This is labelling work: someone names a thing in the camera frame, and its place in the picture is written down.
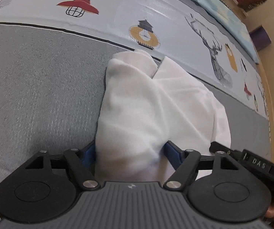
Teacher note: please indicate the purple box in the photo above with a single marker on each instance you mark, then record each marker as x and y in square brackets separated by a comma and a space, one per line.
[260, 38]

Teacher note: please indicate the wooden bed frame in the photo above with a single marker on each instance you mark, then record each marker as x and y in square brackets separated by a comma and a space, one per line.
[242, 15]

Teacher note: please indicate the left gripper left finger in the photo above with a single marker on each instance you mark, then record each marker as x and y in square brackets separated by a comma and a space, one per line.
[46, 186]

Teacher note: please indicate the light blue folded blanket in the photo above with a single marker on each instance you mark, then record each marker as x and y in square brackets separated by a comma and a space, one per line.
[231, 23]

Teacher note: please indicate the grey patterned bed sheet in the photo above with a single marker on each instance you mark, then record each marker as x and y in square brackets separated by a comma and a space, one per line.
[51, 89]

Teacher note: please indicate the white long-sleeve shirt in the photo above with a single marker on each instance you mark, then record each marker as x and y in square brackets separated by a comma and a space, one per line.
[146, 105]

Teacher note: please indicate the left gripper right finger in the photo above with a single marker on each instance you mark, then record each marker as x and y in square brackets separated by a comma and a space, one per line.
[218, 187]

